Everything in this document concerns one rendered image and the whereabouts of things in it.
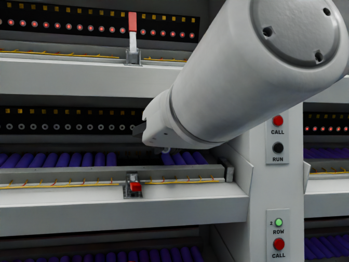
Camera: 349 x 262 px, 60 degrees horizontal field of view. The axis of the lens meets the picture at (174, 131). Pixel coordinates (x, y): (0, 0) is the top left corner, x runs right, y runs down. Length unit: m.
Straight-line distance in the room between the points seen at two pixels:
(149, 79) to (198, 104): 0.23
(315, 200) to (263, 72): 0.41
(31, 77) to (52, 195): 0.17
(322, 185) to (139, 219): 0.32
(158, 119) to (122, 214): 0.18
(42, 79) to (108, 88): 0.09
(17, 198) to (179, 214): 0.23
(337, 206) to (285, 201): 0.10
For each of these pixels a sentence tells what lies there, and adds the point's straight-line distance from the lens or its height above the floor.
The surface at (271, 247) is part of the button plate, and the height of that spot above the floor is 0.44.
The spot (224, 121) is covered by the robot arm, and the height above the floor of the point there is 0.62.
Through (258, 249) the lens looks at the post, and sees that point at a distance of 0.52.
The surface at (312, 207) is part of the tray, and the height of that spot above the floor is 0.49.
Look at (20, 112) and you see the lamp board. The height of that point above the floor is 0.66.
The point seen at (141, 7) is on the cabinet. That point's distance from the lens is 0.70.
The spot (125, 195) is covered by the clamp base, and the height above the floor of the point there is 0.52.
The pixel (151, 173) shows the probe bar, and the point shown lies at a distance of 0.49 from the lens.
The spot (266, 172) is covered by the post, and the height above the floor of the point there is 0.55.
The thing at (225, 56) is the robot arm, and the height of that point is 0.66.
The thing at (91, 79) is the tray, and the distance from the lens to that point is 0.45.
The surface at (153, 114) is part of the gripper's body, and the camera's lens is 0.34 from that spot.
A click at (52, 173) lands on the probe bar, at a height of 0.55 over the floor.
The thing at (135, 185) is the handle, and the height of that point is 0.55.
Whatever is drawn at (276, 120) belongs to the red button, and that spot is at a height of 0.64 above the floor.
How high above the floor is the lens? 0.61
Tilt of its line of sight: 1 degrees up
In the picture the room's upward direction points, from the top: straight up
